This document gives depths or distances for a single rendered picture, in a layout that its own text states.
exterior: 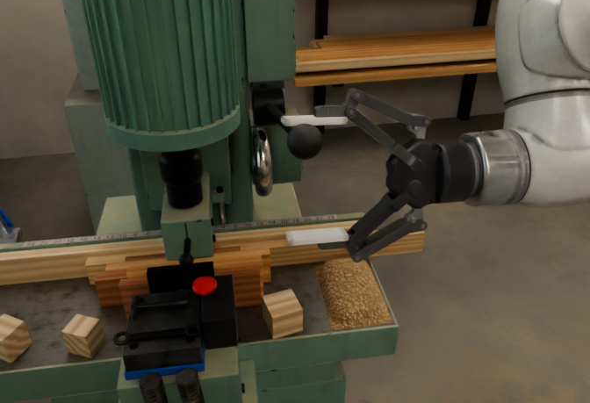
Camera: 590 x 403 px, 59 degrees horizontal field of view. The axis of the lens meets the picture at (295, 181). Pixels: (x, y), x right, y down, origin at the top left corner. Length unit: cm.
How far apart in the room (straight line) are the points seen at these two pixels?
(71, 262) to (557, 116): 71
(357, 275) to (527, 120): 33
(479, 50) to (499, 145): 241
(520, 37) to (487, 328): 156
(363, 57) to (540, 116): 216
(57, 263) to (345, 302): 45
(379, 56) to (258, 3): 198
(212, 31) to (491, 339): 168
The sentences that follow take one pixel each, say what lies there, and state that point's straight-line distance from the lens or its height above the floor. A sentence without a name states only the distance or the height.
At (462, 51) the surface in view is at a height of 61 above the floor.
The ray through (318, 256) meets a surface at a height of 91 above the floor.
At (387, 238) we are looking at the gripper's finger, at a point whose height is 109.
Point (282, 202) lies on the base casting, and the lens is 119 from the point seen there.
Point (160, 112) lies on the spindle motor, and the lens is 63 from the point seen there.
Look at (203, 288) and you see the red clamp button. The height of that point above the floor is 102.
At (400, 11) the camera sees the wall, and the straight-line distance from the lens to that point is 328.
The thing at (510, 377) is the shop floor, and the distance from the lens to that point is 199.
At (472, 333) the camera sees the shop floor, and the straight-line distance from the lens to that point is 208.
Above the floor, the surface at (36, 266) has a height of 93.
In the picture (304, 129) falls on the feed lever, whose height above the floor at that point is 125.
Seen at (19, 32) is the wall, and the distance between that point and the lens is 314.
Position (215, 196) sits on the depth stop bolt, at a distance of 84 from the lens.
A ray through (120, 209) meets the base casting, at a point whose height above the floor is 80.
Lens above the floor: 146
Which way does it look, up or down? 32 degrees down
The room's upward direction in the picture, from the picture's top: straight up
